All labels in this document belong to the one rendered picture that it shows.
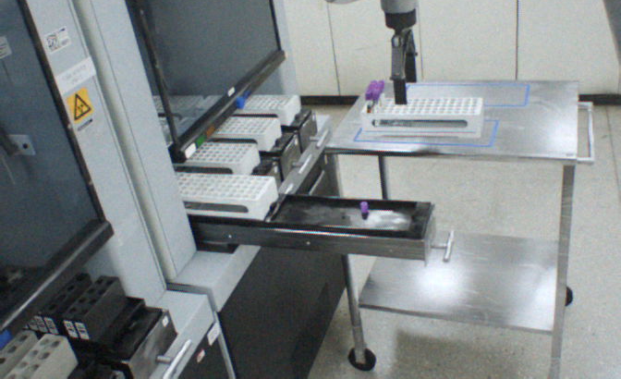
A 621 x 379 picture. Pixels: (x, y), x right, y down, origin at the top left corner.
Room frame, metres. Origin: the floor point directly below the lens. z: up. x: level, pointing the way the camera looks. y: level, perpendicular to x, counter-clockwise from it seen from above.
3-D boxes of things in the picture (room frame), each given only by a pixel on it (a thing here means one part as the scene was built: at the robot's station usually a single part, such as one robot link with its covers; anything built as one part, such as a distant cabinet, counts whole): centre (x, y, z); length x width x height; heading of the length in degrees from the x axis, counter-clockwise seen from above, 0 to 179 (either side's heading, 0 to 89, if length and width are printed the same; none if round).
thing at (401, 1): (1.44, -0.28, 1.16); 0.09 x 0.09 x 0.06
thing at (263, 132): (1.56, 0.20, 0.83); 0.30 x 0.10 x 0.06; 66
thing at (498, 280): (1.49, -0.43, 0.41); 0.67 x 0.46 x 0.82; 64
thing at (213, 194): (1.24, 0.22, 0.83); 0.30 x 0.10 x 0.06; 66
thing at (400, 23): (1.44, -0.28, 1.09); 0.08 x 0.07 x 0.09; 157
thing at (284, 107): (1.70, 0.14, 0.83); 0.30 x 0.10 x 0.06; 66
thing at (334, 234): (1.16, 0.06, 0.78); 0.73 x 0.14 x 0.09; 66
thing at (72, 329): (0.88, 0.42, 0.85); 0.12 x 0.02 x 0.06; 155
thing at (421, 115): (1.43, -0.32, 0.85); 0.30 x 0.10 x 0.06; 67
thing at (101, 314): (0.87, 0.40, 0.85); 0.12 x 0.02 x 0.06; 156
